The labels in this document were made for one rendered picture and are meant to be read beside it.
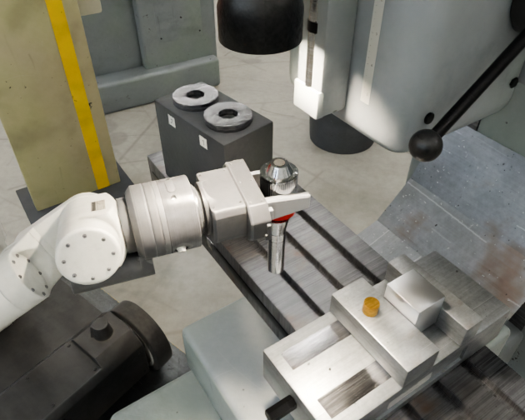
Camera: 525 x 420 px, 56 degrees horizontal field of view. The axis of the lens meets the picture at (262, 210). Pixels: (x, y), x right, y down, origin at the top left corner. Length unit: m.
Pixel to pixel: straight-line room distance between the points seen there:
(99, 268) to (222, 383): 0.39
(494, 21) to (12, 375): 1.18
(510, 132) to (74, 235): 0.76
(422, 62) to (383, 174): 2.27
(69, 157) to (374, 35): 2.12
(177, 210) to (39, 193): 2.02
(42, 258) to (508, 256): 0.77
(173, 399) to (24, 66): 1.61
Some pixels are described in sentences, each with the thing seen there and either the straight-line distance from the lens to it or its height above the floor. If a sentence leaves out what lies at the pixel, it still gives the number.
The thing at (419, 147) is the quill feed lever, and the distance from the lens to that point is 0.46.
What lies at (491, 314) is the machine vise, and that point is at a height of 1.01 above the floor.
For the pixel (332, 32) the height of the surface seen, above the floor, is 1.43.
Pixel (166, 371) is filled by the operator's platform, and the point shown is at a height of 0.40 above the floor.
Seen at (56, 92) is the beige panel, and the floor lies 0.59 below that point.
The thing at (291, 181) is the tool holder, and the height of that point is 1.24.
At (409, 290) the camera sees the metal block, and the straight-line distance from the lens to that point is 0.72.
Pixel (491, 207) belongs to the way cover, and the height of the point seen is 1.00.
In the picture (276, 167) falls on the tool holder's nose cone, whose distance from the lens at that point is 0.59.
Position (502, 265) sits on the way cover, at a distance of 1.00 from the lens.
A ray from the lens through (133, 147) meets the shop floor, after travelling 2.95.
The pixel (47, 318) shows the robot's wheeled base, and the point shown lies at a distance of 1.40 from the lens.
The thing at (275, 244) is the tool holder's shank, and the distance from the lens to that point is 0.67.
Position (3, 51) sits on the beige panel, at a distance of 2.23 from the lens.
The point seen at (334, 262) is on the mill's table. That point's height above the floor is 0.94.
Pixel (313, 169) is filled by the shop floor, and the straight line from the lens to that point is 2.70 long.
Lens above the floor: 1.61
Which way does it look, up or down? 41 degrees down
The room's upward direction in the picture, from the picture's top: straight up
